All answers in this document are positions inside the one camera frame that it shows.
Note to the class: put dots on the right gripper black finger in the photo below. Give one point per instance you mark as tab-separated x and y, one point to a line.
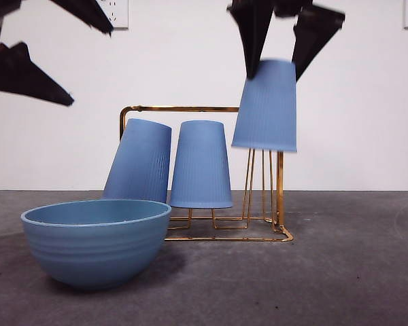
255	30
313	34

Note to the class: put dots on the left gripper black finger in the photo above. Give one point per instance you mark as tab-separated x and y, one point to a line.
24	79
88	15

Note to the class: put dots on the blue ribbed cup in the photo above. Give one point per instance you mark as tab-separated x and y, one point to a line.
139	163
265	108
200	166

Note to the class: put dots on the tilted blue ribbed cup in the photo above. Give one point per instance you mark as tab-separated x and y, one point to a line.
139	163

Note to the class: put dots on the blue ribbed bowl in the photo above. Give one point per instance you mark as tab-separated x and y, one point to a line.
95	251

